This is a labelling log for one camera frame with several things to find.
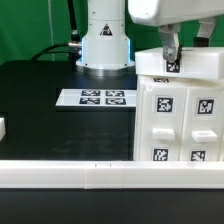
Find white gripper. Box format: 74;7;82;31
128;0;224;62

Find white cabinet top block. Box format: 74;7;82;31
135;47;224;80

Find white cabinet body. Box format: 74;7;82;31
133;76;224;162

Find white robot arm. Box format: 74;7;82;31
76;0;224;79

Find white left fence stub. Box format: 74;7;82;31
0;118;6;141

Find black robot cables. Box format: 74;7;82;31
30;0;83;62

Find white marker base plate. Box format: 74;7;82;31
56;89;136;108

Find white front fence rail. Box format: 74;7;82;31
0;160;224;189

